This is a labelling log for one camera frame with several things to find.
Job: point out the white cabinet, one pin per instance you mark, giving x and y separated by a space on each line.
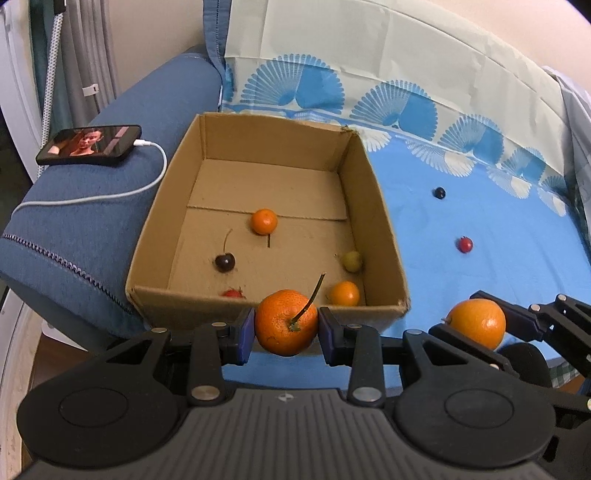
14 92

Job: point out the grey curtain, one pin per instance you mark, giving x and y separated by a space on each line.
81 46

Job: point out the blue fabric sofa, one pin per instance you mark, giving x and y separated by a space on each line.
83 230

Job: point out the small black fruit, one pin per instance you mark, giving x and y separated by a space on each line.
439 193

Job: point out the small red fruit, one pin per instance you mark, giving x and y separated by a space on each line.
465 244
232 293

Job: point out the white curtain clip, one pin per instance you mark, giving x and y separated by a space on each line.
90 89

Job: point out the pale grey cloth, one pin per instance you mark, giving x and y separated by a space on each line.
578 138

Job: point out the blue fan-print sheet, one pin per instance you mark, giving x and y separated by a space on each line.
425 263

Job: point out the black smartphone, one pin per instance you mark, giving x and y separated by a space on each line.
87 144

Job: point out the green checked cloth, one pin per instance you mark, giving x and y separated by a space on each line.
564 374

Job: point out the stemmed orange tangerine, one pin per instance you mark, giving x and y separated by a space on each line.
277 328

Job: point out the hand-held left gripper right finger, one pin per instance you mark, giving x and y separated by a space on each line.
327 338

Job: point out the dark cherry with stem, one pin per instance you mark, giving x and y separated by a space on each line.
225 263

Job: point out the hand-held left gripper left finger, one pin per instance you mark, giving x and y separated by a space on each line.
247 335

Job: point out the brown cardboard box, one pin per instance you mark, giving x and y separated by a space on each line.
258 184

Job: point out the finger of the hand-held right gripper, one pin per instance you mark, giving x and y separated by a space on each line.
441 330
521 318

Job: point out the yellow green fruit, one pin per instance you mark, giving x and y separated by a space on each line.
352 261

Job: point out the small orange kumquat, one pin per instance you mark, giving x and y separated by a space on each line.
344 294

